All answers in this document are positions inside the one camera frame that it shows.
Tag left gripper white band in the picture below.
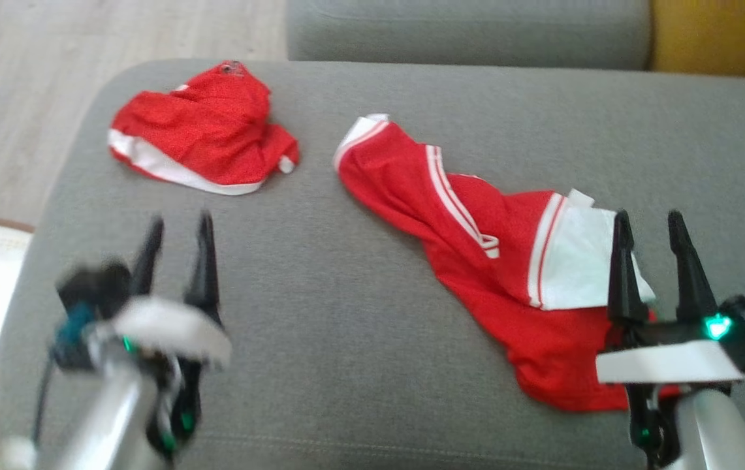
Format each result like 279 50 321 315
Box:
111 210 232 368

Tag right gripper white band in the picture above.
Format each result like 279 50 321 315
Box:
595 209 745 384

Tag red shorts with white hem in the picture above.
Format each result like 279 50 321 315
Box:
108 60 300 196

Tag red jersey with white trim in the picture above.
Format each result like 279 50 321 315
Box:
333 114 683 413

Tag grey sofa seat cushion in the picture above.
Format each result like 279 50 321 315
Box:
0 59 745 470

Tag yellow sofa cushion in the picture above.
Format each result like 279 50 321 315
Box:
650 0 745 79

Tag grey sofa back cushion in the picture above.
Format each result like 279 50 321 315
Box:
286 0 654 71

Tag left black cable teal connector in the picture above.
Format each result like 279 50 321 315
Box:
31 304 97 451

